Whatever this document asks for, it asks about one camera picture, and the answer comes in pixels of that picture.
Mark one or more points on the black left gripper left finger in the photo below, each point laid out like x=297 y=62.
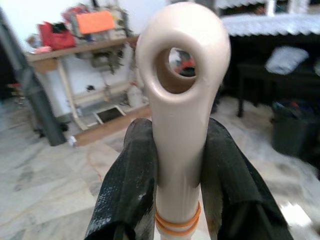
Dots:
x=125 y=180

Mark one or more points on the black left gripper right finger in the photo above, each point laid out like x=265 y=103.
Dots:
x=235 y=185

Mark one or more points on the small white floor object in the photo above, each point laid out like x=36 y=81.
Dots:
x=72 y=142

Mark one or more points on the orange rubber band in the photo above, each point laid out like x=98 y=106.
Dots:
x=160 y=219
x=163 y=229

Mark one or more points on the white framed dark panel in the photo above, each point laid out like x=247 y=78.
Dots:
x=108 y=115

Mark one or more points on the black bin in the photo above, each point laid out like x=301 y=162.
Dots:
x=292 y=132

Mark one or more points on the white plastic bottle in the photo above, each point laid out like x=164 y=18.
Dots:
x=135 y=96

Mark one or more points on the black piano bench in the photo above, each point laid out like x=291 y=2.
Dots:
x=252 y=72

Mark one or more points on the dark tall cylinder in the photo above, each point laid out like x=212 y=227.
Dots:
x=40 y=100

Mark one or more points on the white pillow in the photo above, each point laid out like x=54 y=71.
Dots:
x=287 y=60

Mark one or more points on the black piano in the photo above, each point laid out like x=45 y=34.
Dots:
x=250 y=50

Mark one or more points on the wooden shelf table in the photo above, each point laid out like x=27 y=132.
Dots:
x=75 y=50

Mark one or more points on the red bag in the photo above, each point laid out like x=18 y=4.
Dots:
x=57 y=37

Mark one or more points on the orange sheet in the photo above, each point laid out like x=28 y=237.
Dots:
x=95 y=22

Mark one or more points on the white lace cloth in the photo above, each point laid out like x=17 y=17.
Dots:
x=270 y=23

